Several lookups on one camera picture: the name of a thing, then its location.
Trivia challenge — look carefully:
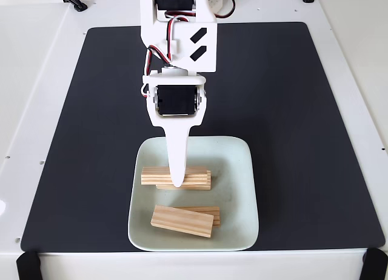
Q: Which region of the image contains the grooved wooden block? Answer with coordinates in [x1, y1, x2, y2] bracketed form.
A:
[155, 170, 212, 192]
[175, 205, 222, 228]
[141, 165, 212, 187]

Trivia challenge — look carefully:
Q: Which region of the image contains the wooden block numbered two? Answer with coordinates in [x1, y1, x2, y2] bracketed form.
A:
[150, 204, 215, 239]

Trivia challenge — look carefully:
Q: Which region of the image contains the pale green square plate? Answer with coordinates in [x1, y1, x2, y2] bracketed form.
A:
[127, 135, 260, 252]

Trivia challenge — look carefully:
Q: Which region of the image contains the black rubber table mat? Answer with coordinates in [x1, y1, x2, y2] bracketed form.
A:
[20, 21, 386, 253]

